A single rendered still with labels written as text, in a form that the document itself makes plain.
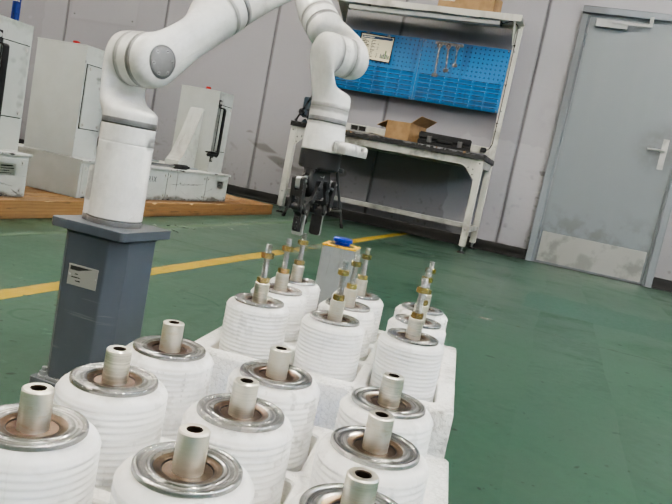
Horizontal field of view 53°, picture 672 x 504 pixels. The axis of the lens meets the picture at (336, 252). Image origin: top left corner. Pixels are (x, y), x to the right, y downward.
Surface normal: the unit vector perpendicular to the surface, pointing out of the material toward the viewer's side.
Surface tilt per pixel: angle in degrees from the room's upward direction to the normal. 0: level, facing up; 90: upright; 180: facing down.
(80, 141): 90
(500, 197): 90
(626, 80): 90
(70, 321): 90
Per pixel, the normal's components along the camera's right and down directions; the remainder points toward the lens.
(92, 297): -0.30, -0.02
